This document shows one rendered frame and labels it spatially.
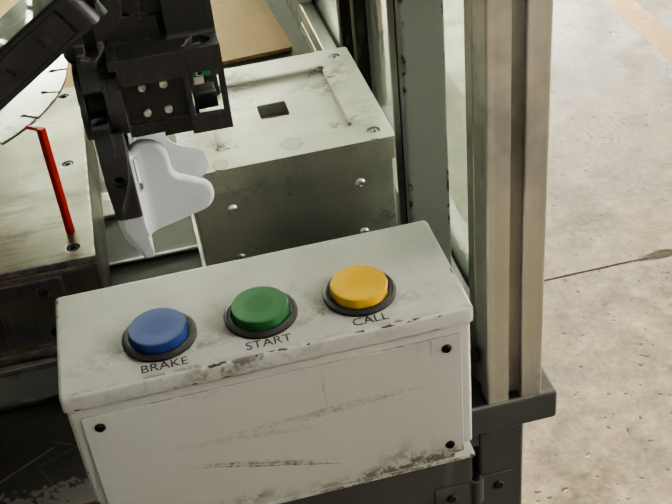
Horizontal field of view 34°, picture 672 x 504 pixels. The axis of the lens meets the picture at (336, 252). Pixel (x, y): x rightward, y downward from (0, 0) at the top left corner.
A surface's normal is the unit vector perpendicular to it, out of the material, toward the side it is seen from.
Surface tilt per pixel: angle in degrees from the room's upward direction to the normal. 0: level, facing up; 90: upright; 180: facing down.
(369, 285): 0
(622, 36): 0
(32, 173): 0
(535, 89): 90
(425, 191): 90
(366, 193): 90
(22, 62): 89
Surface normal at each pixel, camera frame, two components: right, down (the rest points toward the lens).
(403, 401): 0.23, 0.57
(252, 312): -0.09, -0.80
